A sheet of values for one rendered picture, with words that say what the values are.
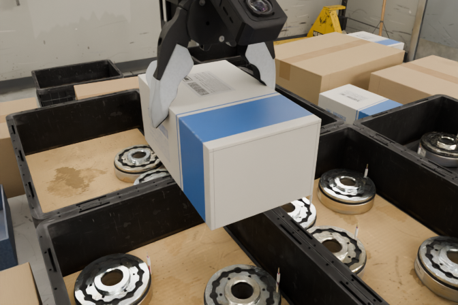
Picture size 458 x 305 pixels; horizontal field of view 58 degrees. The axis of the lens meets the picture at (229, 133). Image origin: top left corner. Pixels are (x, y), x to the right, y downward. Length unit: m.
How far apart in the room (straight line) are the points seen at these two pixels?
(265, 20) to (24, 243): 0.76
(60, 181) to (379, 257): 0.61
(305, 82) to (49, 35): 2.80
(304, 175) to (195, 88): 0.15
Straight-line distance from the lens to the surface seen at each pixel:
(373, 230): 0.76
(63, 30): 3.75
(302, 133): 0.40
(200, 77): 0.50
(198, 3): 0.40
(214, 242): 0.70
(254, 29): 0.35
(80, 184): 0.88
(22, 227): 1.03
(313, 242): 0.56
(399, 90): 1.21
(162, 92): 0.42
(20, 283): 0.66
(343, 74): 1.27
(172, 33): 0.40
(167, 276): 0.66
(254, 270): 0.62
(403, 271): 0.71
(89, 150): 0.99
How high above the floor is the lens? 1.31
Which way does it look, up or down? 29 degrees down
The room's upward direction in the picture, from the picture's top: straight up
